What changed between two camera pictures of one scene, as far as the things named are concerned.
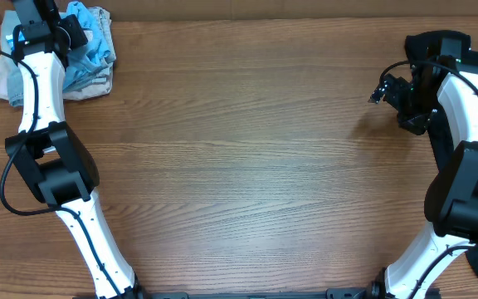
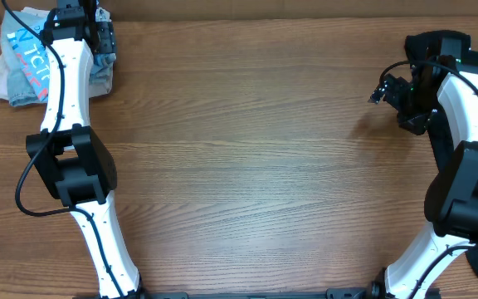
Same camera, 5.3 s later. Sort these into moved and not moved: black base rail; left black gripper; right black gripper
Moved: left black gripper
Not moved: black base rail; right black gripper
